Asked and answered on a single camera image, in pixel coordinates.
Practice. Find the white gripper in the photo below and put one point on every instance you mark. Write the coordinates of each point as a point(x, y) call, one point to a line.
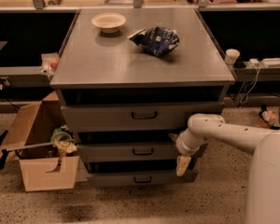
point(183, 146)

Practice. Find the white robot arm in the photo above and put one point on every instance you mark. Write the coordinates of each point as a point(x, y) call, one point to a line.
point(262, 204)

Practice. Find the grey top drawer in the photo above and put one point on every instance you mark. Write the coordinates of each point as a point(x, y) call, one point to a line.
point(134, 117)

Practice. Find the grey drawer cabinet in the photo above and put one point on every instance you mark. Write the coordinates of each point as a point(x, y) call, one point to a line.
point(99, 69)

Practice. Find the tan bag on floor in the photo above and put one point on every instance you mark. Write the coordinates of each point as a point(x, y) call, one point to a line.
point(268, 116)

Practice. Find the white cup on shelf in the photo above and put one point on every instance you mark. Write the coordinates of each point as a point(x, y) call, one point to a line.
point(231, 56)

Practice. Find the blue crumpled chip bag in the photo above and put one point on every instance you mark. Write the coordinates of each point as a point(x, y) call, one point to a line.
point(157, 41)

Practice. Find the cardboard box with trash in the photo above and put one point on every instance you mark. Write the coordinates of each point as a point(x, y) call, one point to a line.
point(28, 141)

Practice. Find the white power strip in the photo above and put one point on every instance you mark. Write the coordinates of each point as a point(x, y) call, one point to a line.
point(271, 62)

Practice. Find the white paper bowl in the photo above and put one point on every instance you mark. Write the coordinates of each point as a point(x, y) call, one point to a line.
point(109, 22)

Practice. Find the plastic bag with red item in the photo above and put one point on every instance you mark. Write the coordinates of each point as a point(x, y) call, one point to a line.
point(49, 63)

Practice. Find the grey grabber stick tool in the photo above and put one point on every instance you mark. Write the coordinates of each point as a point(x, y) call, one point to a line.
point(6, 151)

